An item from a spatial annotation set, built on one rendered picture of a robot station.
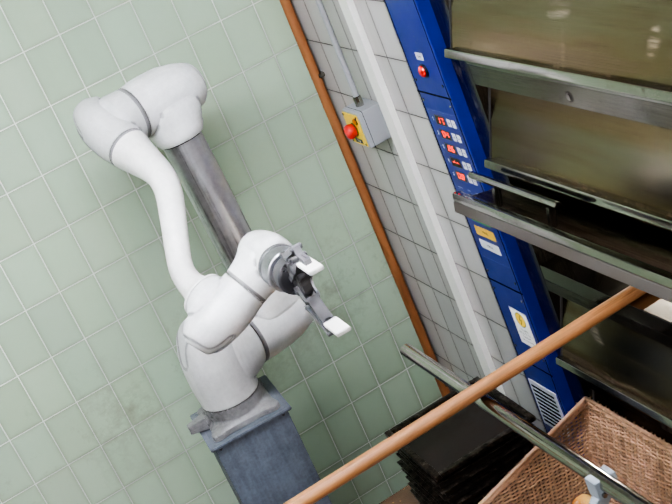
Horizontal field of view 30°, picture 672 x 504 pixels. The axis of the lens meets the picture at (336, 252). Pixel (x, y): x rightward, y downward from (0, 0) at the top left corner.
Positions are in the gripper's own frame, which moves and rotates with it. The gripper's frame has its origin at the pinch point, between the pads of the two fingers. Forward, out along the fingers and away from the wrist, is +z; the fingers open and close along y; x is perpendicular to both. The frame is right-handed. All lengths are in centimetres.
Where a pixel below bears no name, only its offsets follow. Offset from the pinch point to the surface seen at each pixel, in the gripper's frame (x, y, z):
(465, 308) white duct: -52, 57, -74
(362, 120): -47, 0, -81
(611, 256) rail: -42, 5, 31
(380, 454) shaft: 4.9, 29.5, 7.7
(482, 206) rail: -40.7, 5.1, -12.8
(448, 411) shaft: -10.7, 29.5, 7.6
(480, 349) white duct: -52, 71, -74
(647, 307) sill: -56, 31, 11
